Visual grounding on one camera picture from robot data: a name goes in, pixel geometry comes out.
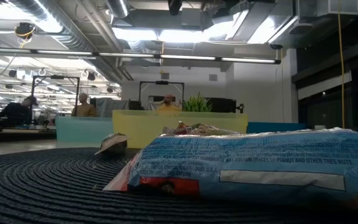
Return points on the small red granola bar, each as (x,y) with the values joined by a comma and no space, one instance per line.
(181,124)

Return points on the silver blue granola bar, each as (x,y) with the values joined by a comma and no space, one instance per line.
(168,131)

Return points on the red and green granola bar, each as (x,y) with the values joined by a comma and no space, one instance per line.
(210,130)

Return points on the orange and blue granola bar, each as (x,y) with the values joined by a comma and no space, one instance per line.
(113,143)

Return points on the light blue granola bar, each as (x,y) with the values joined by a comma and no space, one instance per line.
(259,161)

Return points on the person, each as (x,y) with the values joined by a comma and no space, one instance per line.
(14,113)
(168,107)
(84,110)

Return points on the green artificial potted plant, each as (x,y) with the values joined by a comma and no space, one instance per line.
(197,105)

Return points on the yellow translucent plastic tray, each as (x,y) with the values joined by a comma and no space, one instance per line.
(148,127)

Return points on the black flat screen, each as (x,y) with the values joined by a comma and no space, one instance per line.
(222,105)

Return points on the black clamp knob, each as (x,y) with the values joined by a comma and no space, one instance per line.
(240,108)

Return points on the grey covered equipment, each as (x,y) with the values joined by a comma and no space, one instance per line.
(110,107)

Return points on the dark blue plastic tray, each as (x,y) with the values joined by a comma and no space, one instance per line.
(275,127)

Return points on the teal translucent plastic tray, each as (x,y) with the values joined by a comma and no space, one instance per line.
(82,129)

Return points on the round dark woven placemat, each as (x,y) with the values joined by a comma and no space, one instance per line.
(42,186)

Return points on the dark low workbench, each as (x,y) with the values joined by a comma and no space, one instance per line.
(17,137)

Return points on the white ceiling air unit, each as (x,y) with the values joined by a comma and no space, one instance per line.
(337,6)

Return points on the black gantry frame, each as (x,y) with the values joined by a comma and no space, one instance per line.
(56,77)
(162,82)

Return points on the grey square wall vent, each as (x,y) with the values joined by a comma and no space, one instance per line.
(165,76)
(213,77)

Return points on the black overhead camera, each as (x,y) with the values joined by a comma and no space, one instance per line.
(175,7)

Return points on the silver ribbed air duct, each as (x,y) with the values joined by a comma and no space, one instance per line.
(67,37)
(118,7)

